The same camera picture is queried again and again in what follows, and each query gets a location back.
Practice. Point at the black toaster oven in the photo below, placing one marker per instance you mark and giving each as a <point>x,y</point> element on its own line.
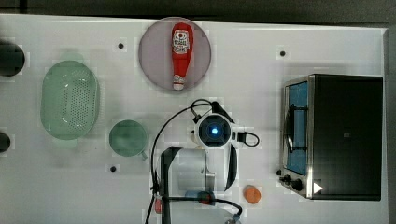
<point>332,137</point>

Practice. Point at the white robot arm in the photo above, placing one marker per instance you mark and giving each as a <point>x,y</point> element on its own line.
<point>191,178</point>

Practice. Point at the red strawberry toy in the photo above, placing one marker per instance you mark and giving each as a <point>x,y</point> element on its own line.
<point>158,206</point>

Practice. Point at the red ketchup bottle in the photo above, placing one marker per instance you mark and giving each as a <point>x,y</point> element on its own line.
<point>182,47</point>

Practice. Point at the red toy in bowl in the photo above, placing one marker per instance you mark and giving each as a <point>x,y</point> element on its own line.
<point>206,197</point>

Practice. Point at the orange fruit toy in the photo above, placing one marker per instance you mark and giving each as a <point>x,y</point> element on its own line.
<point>252,194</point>

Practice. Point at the blue bowl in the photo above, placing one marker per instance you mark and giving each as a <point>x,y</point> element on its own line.
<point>192,194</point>

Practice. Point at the tall black cup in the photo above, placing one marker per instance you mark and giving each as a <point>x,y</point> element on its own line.
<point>12,59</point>

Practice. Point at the grey round plate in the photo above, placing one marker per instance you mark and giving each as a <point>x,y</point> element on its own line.
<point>155,54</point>

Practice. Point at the green mug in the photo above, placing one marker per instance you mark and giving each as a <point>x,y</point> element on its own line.
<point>128,138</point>

